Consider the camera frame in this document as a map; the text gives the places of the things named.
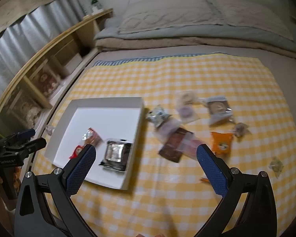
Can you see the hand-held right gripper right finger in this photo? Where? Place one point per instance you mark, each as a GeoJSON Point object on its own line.
{"type": "Point", "coordinates": [212, 170]}

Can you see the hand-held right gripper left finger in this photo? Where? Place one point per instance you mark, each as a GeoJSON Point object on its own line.
{"type": "Point", "coordinates": [81, 170]}

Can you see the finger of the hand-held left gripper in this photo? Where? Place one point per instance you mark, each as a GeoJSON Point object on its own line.
{"type": "Point", "coordinates": [37, 144]}
{"type": "Point", "coordinates": [27, 133]}

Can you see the orange snack packet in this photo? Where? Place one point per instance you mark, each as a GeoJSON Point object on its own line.
{"type": "Point", "coordinates": [222, 143]}

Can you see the pale pink snack packet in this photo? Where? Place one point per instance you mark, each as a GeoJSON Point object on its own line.
{"type": "Point", "coordinates": [191, 148]}

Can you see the brown snack packet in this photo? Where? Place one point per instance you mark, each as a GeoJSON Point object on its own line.
{"type": "Point", "coordinates": [174, 144]}

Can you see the shallow white cardboard box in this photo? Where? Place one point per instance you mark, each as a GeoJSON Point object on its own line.
{"type": "Point", "coordinates": [101, 118]}

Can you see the grey-blue snack packet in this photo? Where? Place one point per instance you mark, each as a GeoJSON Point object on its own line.
{"type": "Point", "coordinates": [157, 114]}

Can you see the white plastic bag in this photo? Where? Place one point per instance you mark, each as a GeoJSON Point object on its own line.
{"type": "Point", "coordinates": [50, 129]}

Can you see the cream doll in clear box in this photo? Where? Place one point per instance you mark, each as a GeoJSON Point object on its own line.
{"type": "Point", "coordinates": [24, 111]}

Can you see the red snack packet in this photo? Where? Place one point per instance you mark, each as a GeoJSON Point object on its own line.
{"type": "Point", "coordinates": [92, 135]}

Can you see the dark silver snack packet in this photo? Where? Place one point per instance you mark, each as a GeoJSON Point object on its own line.
{"type": "Point", "coordinates": [116, 153]}

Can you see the small beige snack packet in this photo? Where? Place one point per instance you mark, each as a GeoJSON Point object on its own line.
{"type": "Point", "coordinates": [240, 129]}

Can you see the brown doll in clear box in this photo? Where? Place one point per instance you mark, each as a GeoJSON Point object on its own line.
{"type": "Point", "coordinates": [45, 79]}

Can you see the lavender snack packet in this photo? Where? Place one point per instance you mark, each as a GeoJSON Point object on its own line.
{"type": "Point", "coordinates": [166, 130]}

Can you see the clear packet with brown cookie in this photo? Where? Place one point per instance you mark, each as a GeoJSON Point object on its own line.
{"type": "Point", "coordinates": [219, 109]}

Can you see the white packet with purple circle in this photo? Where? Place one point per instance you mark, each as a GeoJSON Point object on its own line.
{"type": "Point", "coordinates": [186, 112]}

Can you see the small green snack packet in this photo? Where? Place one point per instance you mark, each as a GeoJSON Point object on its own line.
{"type": "Point", "coordinates": [276, 165]}

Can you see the clear packet with round cookie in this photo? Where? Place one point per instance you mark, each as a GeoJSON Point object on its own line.
{"type": "Point", "coordinates": [186, 97]}

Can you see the white storage box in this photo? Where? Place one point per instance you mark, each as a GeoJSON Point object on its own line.
{"type": "Point", "coordinates": [72, 65]}

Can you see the wooden headboard shelf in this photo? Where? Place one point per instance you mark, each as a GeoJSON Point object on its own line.
{"type": "Point", "coordinates": [51, 44]}

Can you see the yellow checkered blanket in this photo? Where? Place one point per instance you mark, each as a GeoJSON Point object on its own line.
{"type": "Point", "coordinates": [162, 79]}

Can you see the grey curtain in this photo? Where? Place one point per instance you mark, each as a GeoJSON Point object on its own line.
{"type": "Point", "coordinates": [39, 19]}

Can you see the grey folded blanket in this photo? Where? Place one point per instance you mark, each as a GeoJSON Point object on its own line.
{"type": "Point", "coordinates": [108, 32]}

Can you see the green bottle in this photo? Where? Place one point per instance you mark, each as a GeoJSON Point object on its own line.
{"type": "Point", "coordinates": [93, 1]}

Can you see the quilted beige cover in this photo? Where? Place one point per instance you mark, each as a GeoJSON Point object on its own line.
{"type": "Point", "coordinates": [162, 14]}

